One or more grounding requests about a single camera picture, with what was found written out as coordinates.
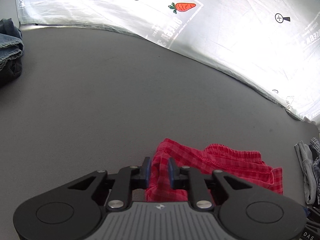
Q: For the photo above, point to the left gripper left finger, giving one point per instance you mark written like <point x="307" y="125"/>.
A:
<point x="76" y="209"/>

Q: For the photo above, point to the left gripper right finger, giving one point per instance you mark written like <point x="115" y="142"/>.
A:
<point x="242" y="209"/>

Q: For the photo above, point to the red checkered shorts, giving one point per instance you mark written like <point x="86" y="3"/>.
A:
<point x="247" y="165"/>

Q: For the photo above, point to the grey folded garment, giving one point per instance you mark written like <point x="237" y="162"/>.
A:
<point x="305" y="160"/>

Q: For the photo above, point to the dark checkered folded shorts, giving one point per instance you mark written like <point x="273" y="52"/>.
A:
<point x="314" y="148"/>

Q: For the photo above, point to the black garment pile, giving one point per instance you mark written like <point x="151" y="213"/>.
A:
<point x="11" y="71"/>

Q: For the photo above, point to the blue denim garment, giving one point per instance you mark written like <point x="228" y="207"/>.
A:
<point x="12" y="46"/>

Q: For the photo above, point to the white printed backdrop sheet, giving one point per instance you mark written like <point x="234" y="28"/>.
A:
<point x="272" y="45"/>

